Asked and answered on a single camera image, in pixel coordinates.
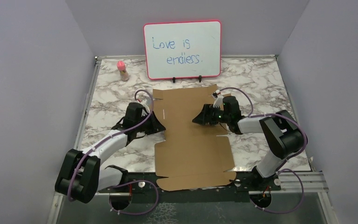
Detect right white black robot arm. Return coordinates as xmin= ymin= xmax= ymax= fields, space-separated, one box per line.
xmin=192 ymin=96 xmax=307 ymax=190

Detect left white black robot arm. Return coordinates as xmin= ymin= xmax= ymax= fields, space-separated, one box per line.
xmin=55 ymin=102 xmax=166 ymax=203

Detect purple cable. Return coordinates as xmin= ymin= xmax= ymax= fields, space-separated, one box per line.
xmin=217 ymin=87 xmax=308 ymax=215
xmin=67 ymin=90 xmax=159 ymax=216

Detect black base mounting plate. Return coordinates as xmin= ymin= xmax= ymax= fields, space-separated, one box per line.
xmin=96 ymin=171 xmax=281 ymax=203

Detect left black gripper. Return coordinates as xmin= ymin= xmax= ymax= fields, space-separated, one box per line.
xmin=135 ymin=110 xmax=166 ymax=135

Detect brown cardboard box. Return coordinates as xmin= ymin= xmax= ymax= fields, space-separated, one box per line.
xmin=153 ymin=84 xmax=236 ymax=191

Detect white board with pink frame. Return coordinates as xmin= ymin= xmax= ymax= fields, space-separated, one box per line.
xmin=143 ymin=20 xmax=221 ymax=80

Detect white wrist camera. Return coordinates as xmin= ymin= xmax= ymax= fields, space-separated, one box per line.
xmin=141 ymin=95 xmax=154 ymax=110
xmin=212 ymin=90 xmax=224 ymax=108

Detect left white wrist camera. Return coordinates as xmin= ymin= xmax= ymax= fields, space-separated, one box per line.
xmin=141 ymin=95 xmax=154 ymax=110

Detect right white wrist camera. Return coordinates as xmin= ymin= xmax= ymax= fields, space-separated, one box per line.
xmin=212 ymin=90 xmax=224 ymax=108

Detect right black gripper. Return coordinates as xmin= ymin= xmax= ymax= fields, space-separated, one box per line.
xmin=192 ymin=104 xmax=230 ymax=126

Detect small pink capped bottle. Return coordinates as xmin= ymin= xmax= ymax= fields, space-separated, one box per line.
xmin=117 ymin=61 xmax=129 ymax=81

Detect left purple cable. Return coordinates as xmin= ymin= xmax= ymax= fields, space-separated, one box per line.
xmin=67 ymin=90 xmax=159 ymax=216

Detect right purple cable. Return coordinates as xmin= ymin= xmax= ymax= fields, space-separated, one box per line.
xmin=217 ymin=87 xmax=308 ymax=215

